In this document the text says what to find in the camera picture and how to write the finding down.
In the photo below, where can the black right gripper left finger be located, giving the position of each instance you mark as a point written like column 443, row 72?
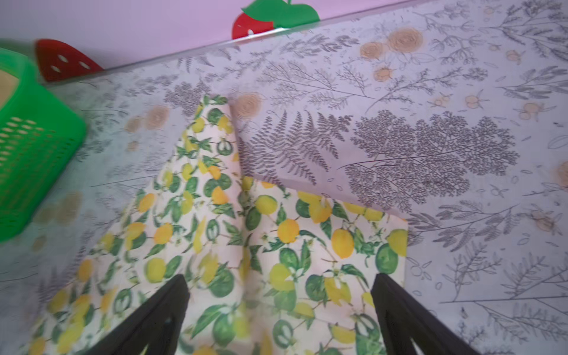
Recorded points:
column 153, row 328

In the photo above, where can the lemon print skirt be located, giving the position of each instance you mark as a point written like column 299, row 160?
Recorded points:
column 270, row 270

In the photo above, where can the green plastic basket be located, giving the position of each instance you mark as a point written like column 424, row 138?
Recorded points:
column 39, row 136

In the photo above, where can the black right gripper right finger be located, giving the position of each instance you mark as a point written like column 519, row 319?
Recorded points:
column 406, row 325

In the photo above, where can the tan folded skirt in basket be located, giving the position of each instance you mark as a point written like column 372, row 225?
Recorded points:
column 5, row 86

